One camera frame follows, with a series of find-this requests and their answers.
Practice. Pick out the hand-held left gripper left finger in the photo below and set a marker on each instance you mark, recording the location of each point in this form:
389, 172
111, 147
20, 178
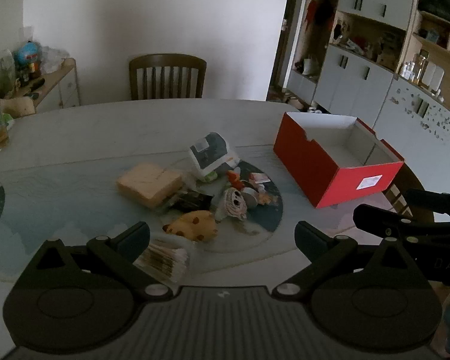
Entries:
139, 238

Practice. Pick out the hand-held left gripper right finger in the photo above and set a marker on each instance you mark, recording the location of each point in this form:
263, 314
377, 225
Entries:
303, 240

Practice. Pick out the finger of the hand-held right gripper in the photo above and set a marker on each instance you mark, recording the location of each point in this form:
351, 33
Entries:
435, 202
405, 227

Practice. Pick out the cotton swab pack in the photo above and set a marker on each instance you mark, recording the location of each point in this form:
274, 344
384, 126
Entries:
163, 262

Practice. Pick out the yellow spotted plush toy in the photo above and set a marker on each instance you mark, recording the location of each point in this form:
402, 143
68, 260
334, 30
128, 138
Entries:
191, 225

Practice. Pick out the tan sponge block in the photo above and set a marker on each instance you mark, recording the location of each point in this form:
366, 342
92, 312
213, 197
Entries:
148, 183

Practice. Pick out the small tan figurine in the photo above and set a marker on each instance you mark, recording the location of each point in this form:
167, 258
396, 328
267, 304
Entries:
266, 198

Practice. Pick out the dark foil packet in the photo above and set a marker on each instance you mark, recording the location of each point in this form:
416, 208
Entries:
191, 199

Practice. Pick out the grey tape roll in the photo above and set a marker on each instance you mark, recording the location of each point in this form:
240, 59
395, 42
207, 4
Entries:
251, 198

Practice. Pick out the red cardboard box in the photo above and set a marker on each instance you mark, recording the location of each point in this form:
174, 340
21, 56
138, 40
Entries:
322, 172

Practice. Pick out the red and white card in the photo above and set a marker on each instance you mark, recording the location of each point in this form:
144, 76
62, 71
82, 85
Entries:
259, 177

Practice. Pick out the cream striped face doll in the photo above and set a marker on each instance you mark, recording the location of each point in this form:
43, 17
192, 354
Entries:
232, 202

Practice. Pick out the small orange toy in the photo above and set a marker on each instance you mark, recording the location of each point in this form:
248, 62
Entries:
234, 180

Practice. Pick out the small green packet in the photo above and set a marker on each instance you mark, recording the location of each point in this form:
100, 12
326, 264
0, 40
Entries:
210, 176

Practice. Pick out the brown curved-back wooden chair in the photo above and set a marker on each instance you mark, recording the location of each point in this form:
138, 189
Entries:
420, 182

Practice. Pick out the white canister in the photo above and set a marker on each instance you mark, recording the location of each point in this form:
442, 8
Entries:
435, 75

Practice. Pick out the tan slippers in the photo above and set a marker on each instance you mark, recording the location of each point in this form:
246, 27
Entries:
294, 101

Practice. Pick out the white side cabinet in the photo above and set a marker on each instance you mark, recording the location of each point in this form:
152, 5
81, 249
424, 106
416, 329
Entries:
60, 90

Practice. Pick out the dark wooden slatted chair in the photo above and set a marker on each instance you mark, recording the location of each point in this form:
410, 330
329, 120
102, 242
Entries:
165, 62

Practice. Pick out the tan paper bag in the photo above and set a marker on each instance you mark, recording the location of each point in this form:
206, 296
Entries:
18, 105

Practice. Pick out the clear plastic bag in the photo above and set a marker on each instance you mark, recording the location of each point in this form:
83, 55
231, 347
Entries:
54, 58

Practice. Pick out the blue globe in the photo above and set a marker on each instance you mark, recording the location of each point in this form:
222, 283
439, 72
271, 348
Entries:
27, 52

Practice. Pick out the white wall cabinet unit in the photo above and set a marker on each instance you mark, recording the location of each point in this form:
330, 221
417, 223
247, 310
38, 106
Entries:
360, 75

